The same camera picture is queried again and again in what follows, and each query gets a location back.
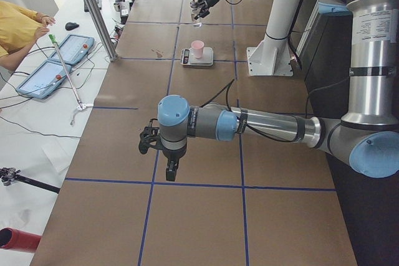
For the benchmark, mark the pink plastic cup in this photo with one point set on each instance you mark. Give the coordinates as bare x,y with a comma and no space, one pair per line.
197,46

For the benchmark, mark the person's hand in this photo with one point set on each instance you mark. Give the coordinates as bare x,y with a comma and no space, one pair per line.
47,21

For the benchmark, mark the far blue teach pendant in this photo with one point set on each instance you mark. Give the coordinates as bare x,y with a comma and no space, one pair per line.
74,47

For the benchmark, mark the blue teach pendant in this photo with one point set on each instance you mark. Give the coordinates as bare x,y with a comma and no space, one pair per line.
74,47
43,81

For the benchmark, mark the black computer mouse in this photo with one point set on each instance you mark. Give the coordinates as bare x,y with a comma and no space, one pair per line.
69,26

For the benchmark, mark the near blue teach pendant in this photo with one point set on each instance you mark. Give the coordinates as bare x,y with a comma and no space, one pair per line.
43,81

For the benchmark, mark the red cylinder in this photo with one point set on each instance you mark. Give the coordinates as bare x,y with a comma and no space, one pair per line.
17,240

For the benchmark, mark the person in yellow shirt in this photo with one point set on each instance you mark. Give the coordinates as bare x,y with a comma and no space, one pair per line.
20,30

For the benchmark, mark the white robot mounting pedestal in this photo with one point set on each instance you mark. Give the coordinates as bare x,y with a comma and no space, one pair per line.
271,57

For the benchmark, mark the green handled reacher grabber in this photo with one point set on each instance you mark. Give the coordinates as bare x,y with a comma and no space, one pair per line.
81,106

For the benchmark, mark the aluminium frame post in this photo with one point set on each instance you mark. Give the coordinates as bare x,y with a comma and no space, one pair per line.
101,29

